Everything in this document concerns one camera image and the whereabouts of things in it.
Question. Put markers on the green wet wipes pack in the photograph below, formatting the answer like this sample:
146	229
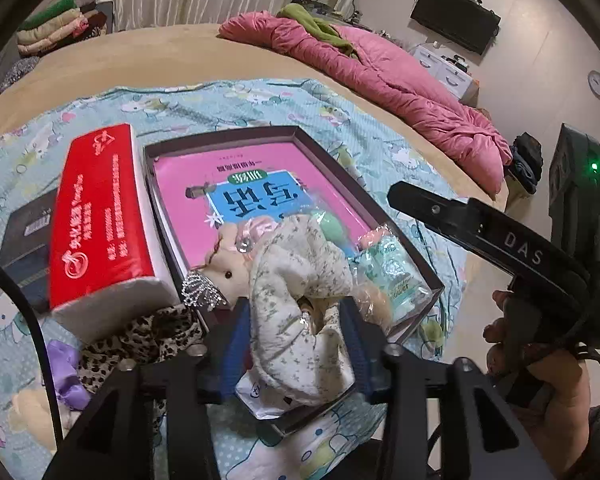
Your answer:
388	265

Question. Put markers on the salmon pink sponge pack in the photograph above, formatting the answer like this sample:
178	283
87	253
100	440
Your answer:
373	237

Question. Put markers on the green garment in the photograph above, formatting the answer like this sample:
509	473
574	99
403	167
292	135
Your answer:
317	28

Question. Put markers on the light blue cartoon blanket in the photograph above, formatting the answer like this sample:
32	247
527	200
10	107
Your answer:
31	160

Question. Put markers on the beige plush doll pink dress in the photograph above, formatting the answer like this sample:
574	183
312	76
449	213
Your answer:
224	276

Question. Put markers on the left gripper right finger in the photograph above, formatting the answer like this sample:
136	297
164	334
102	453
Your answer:
365	343

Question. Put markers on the pink quilted duvet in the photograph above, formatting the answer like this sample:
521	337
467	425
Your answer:
391	78

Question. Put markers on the dark clothes pile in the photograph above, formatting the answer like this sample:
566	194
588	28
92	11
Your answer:
527	162

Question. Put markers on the red white tissue pack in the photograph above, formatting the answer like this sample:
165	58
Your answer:
107	266

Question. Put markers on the orange sponge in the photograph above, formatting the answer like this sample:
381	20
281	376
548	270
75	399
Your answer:
373	304

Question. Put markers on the dark navy small box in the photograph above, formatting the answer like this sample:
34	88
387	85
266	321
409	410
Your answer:
25	249

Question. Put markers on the stack of folded clothes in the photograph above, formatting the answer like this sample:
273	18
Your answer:
63	23

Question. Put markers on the cream plush bear purple bow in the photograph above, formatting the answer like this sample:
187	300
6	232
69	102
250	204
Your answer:
30	411

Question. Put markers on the floral white cloth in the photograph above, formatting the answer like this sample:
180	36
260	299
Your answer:
297	279

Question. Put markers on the white drawer cabinet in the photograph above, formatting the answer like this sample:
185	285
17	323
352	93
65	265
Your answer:
463	86

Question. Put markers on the round wall clock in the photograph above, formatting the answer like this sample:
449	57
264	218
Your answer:
594	82

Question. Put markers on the black wall television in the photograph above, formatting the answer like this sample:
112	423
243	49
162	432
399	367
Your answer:
465	22

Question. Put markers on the dark shallow box tray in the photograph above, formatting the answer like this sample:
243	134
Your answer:
240	137

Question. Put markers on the pink children's book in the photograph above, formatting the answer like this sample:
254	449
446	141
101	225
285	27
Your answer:
200	191

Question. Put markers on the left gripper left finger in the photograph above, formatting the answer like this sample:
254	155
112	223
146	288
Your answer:
234	341

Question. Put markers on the leopard print cloth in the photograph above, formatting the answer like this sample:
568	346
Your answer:
148	339

